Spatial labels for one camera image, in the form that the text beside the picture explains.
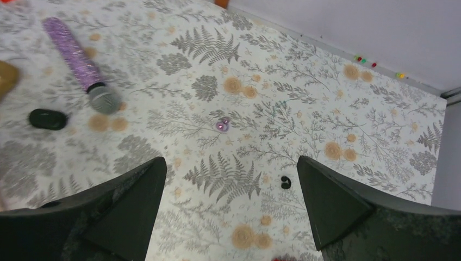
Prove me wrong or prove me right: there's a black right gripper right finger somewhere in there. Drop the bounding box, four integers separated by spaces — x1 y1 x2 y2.
297 156 460 260

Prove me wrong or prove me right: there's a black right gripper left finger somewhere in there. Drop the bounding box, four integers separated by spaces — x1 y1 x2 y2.
1 157 167 260

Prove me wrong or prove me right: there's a black earbud charging case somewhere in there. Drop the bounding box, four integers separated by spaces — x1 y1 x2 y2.
28 109 68 131

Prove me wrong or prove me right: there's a black clip earbud right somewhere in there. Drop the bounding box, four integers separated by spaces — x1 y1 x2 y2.
281 176 292 190

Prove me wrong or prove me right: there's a red toy block box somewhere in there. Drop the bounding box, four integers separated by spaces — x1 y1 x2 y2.
271 254 297 261

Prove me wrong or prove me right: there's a purple glitter microphone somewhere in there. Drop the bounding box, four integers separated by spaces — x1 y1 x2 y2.
42 17 121 115

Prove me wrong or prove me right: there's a purple clip earbud far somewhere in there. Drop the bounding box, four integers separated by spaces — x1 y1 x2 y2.
215 119 230 133

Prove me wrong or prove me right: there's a floral table mat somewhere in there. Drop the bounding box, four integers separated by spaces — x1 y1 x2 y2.
1 1 446 260

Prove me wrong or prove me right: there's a gold microphone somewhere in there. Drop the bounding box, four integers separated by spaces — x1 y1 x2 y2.
1 60 20 101

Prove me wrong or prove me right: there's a brown wooden cube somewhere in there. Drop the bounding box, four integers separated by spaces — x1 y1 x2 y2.
214 0 229 9

